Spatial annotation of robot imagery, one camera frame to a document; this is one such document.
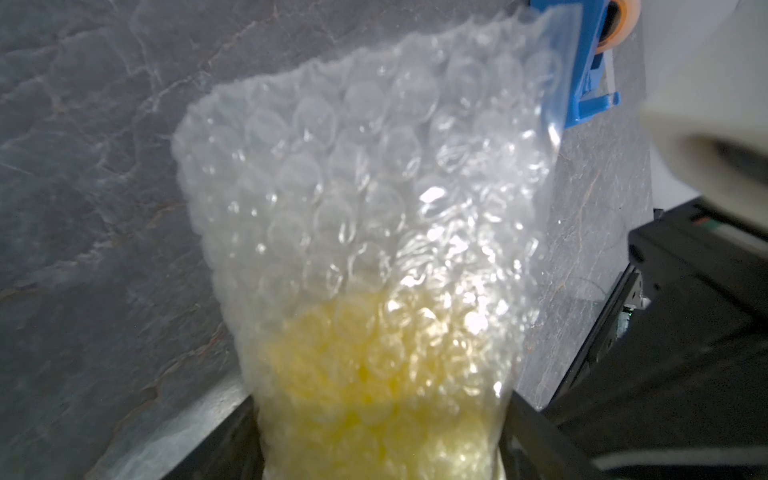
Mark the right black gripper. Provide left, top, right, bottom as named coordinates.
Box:
left=544, top=198, right=767, bottom=479

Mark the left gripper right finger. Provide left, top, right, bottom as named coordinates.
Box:
left=500, top=392, right=606, bottom=479

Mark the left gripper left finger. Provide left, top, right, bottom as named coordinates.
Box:
left=163, top=398, right=264, bottom=480

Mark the yellow plastic wine glass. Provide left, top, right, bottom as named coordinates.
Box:
left=253, top=290, right=506, bottom=479

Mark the blue tape dispenser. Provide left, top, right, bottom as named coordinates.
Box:
left=528, top=0, right=641, bottom=129

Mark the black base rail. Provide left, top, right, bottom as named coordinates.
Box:
left=551, top=264, right=650, bottom=402

